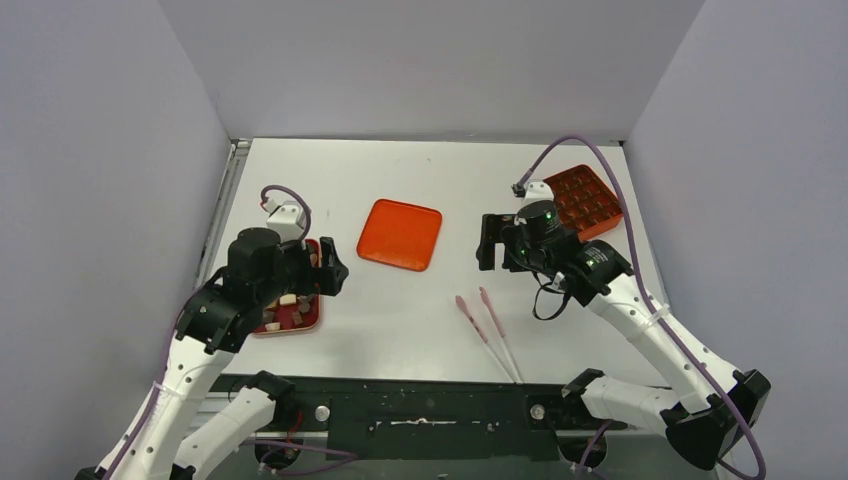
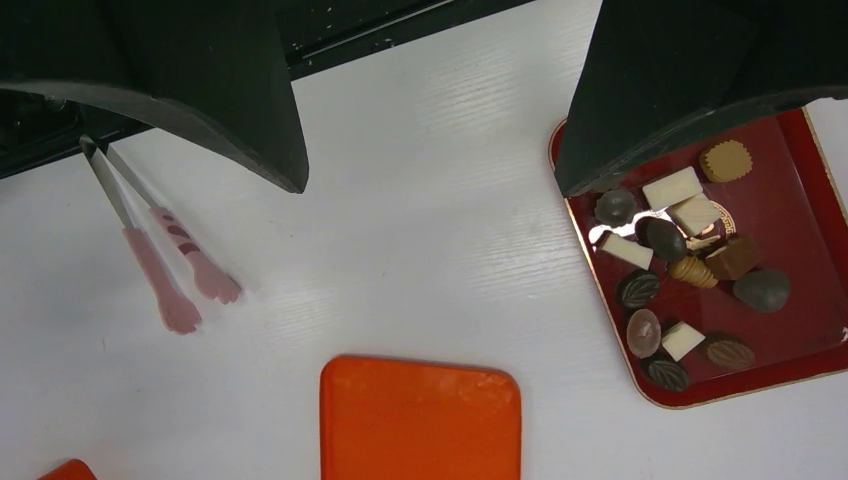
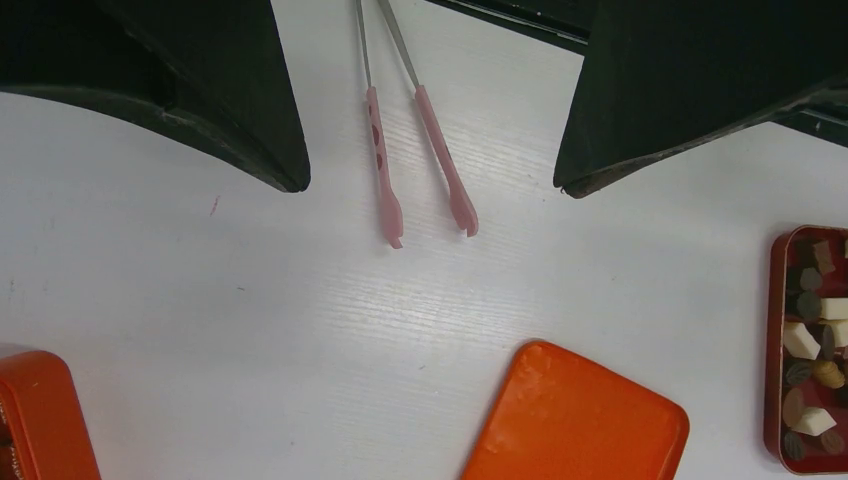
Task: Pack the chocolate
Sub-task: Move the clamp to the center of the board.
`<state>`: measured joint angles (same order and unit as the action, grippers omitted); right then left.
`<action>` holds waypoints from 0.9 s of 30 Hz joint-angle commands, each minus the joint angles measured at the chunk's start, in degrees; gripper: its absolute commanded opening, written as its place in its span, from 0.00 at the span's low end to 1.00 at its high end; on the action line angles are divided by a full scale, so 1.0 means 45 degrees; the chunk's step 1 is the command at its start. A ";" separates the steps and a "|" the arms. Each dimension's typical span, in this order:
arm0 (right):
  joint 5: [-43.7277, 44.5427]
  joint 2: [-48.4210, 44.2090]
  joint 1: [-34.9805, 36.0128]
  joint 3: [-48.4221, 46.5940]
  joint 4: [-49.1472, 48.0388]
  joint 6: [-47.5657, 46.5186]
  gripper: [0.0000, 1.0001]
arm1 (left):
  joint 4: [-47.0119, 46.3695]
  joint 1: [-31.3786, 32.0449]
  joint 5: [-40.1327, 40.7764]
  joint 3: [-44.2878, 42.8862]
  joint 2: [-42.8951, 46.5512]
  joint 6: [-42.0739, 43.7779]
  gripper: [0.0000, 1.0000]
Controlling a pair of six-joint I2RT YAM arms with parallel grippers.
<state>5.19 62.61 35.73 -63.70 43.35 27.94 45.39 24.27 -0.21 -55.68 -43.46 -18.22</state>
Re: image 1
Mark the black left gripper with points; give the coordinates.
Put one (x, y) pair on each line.
(326, 280)

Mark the red chocolate tray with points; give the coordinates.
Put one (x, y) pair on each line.
(299, 317)

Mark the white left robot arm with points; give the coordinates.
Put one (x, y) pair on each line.
(210, 330)

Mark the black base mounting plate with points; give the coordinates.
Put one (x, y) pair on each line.
(426, 420)

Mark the orange compartment chocolate box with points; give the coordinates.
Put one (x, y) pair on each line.
(584, 202)

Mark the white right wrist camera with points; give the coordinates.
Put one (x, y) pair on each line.
(532, 191)

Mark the orange box lid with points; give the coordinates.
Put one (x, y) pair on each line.
(400, 234)

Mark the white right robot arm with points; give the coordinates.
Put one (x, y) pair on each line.
(708, 404)

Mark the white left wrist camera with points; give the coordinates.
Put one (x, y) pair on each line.
(289, 219)

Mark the aluminium table edge rail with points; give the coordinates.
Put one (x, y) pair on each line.
(234, 166)

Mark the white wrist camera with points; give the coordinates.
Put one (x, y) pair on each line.
(289, 219)
(532, 191)

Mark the pink silicone tongs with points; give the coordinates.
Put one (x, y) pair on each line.
(492, 334)

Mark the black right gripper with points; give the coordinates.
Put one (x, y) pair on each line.
(498, 240)

